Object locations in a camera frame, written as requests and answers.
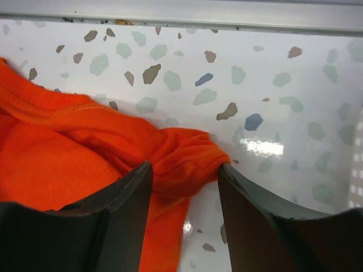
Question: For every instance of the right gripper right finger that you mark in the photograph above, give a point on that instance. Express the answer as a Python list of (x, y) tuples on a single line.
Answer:
[(265, 232)]

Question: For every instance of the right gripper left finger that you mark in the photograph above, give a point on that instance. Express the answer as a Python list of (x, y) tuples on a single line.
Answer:
[(102, 232)]

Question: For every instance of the orange t-shirt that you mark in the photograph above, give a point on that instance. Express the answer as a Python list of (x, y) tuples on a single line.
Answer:
[(57, 148)]

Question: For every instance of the white plastic basket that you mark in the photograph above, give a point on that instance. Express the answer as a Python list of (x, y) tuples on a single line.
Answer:
[(356, 179)]

